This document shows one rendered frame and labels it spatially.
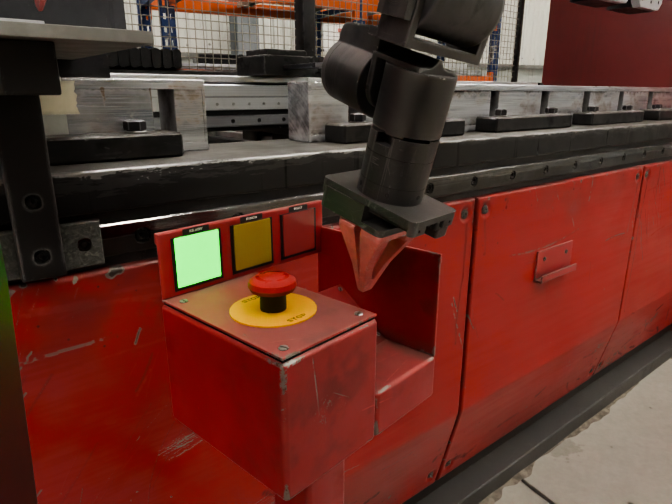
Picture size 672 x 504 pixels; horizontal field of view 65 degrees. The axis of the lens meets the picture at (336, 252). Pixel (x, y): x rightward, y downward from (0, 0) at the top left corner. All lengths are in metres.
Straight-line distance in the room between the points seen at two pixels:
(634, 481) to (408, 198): 1.32
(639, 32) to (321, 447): 2.19
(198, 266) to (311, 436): 0.18
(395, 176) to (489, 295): 0.72
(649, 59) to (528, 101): 1.12
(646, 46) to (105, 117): 2.06
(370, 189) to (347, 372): 0.15
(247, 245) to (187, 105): 0.30
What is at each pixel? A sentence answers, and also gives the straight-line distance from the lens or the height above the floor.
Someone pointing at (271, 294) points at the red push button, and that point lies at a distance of 0.41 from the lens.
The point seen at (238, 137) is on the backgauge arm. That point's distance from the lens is 1.38.
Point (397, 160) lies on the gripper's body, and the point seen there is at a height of 0.90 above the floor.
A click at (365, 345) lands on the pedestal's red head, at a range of 0.43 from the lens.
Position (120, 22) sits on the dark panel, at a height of 1.10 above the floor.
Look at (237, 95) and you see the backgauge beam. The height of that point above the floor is 0.95.
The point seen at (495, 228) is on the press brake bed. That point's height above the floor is 0.70.
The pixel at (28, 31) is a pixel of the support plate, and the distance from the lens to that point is 0.46.
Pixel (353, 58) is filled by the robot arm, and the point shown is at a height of 0.98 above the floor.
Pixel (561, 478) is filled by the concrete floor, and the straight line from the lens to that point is 1.58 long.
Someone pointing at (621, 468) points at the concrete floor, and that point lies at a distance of 1.68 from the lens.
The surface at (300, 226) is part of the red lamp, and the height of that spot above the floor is 0.82.
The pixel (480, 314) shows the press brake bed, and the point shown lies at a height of 0.52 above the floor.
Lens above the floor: 0.95
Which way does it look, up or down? 17 degrees down
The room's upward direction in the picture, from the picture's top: straight up
